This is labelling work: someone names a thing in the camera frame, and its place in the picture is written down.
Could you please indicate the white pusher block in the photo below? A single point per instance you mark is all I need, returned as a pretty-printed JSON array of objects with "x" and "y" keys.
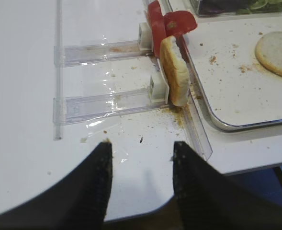
[
  {"x": 158, "y": 86},
  {"x": 145, "y": 40}
]

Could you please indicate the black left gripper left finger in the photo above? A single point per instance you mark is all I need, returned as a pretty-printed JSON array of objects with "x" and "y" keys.
[{"x": 77, "y": 202}]

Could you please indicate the metal baking tray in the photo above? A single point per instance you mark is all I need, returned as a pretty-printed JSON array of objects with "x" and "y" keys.
[{"x": 238, "y": 91}]

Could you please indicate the bread slice upright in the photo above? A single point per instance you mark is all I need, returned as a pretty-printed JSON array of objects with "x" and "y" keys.
[{"x": 176, "y": 71}]

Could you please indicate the clear rail upper left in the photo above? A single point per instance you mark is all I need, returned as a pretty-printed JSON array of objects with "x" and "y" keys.
[{"x": 70, "y": 56}]

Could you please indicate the clear rail lower left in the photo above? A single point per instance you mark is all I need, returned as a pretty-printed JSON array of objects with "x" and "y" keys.
[{"x": 78, "y": 109}]

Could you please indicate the round bun bottom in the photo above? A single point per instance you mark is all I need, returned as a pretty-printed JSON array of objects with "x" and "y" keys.
[{"x": 268, "y": 52}]

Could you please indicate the tomato slice rear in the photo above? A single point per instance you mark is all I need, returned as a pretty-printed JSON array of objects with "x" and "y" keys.
[{"x": 157, "y": 25}]

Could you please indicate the white pusher block upper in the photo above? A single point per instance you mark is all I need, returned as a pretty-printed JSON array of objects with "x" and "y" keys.
[{"x": 145, "y": 40}]

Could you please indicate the clear plastic salad box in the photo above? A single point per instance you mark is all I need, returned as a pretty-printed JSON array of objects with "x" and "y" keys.
[{"x": 218, "y": 7}]

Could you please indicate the clear angled divider left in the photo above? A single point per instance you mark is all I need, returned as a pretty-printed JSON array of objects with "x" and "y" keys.
[{"x": 189, "y": 113}]

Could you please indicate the clear rail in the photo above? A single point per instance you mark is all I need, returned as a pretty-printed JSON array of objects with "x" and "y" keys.
[
  {"x": 70, "y": 56},
  {"x": 78, "y": 109}
]

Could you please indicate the tomato slice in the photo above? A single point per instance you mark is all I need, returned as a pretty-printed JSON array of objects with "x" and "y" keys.
[
  {"x": 157, "y": 25},
  {"x": 178, "y": 23}
]

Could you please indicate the white pusher block lower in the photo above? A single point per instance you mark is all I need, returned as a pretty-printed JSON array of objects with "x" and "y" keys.
[{"x": 158, "y": 86}]

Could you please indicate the tomato slice front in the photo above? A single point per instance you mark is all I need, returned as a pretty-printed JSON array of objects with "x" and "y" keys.
[{"x": 178, "y": 23}]

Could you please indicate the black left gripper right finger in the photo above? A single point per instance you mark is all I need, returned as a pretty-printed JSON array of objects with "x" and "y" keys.
[{"x": 208, "y": 200}]

